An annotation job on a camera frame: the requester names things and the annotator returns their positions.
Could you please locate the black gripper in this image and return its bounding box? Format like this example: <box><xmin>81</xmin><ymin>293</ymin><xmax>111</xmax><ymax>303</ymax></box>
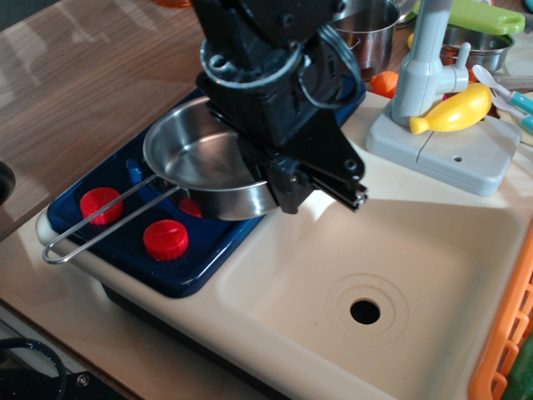
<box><xmin>197</xmin><ymin>24</ymin><xmax>367</xmax><ymax>214</ymax></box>

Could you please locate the small steel frying pan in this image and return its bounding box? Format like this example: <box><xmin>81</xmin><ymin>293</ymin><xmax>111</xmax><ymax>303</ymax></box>
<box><xmin>42</xmin><ymin>97</ymin><xmax>277</xmax><ymax>264</ymax></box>

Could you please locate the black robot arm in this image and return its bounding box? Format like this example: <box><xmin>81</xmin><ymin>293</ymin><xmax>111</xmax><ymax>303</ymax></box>
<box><xmin>193</xmin><ymin>1</ymin><xmax>366</xmax><ymax>214</ymax></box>

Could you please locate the red stove knob right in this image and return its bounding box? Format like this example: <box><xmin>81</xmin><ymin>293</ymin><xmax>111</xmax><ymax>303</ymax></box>
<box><xmin>142</xmin><ymin>219</ymin><xmax>189</xmax><ymax>262</ymax></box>

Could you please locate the red stove knob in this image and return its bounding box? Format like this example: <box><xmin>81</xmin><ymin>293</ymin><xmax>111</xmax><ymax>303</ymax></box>
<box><xmin>79</xmin><ymin>187</ymin><xmax>124</xmax><ymax>226</ymax></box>
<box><xmin>142</xmin><ymin>219</ymin><xmax>189</xmax><ymax>262</ymax></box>

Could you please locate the cream toy sink unit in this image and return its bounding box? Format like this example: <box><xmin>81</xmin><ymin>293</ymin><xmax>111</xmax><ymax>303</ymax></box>
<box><xmin>35</xmin><ymin>90</ymin><xmax>533</xmax><ymax>400</ymax></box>

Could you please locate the red stove knob left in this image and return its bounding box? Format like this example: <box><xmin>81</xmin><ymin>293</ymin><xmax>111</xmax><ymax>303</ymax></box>
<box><xmin>79</xmin><ymin>187</ymin><xmax>124</xmax><ymax>226</ymax></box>

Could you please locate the orange toy carrot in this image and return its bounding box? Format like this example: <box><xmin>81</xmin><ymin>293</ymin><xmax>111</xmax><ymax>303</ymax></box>
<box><xmin>371</xmin><ymin>70</ymin><xmax>399</xmax><ymax>99</ymax></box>

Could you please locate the yellow toy banana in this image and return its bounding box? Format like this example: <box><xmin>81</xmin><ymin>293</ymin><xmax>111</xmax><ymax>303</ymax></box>
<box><xmin>409</xmin><ymin>82</ymin><xmax>492</xmax><ymax>134</ymax></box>

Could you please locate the orange transparent toy pot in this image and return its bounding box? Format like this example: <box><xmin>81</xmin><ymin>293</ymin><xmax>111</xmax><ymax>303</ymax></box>
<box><xmin>153</xmin><ymin>0</ymin><xmax>192</xmax><ymax>8</ymax></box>

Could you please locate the grey toy faucet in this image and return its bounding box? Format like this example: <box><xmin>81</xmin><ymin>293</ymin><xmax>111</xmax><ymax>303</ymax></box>
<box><xmin>366</xmin><ymin>4</ymin><xmax>521</xmax><ymax>197</ymax></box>

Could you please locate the shallow steel bowl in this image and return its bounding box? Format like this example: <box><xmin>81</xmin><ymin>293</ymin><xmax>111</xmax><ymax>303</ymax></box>
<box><xmin>441</xmin><ymin>26</ymin><xmax>515</xmax><ymax>73</ymax></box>

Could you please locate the black knob at edge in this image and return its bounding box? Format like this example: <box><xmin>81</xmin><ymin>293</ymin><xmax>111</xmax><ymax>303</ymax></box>
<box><xmin>0</xmin><ymin>162</ymin><xmax>16</xmax><ymax>202</ymax></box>

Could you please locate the orange plastic basket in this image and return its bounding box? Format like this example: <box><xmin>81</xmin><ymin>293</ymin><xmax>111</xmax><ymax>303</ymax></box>
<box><xmin>468</xmin><ymin>232</ymin><xmax>532</xmax><ymax>399</ymax></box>

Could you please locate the green object in basket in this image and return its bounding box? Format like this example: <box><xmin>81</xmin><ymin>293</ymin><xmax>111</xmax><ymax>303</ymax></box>
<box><xmin>502</xmin><ymin>335</ymin><xmax>532</xmax><ymax>400</ymax></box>

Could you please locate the steel pot with handles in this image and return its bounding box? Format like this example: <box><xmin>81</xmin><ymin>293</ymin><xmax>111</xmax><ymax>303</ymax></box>
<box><xmin>333</xmin><ymin>0</ymin><xmax>401</xmax><ymax>82</ymax></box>

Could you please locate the white spoon teal handle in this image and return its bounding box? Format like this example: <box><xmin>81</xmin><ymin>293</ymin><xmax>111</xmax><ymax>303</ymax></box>
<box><xmin>471</xmin><ymin>64</ymin><xmax>533</xmax><ymax>114</ymax></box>

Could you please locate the black cable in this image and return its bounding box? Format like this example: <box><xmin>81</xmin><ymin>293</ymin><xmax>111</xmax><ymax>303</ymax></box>
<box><xmin>0</xmin><ymin>337</ymin><xmax>67</xmax><ymax>397</ymax></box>

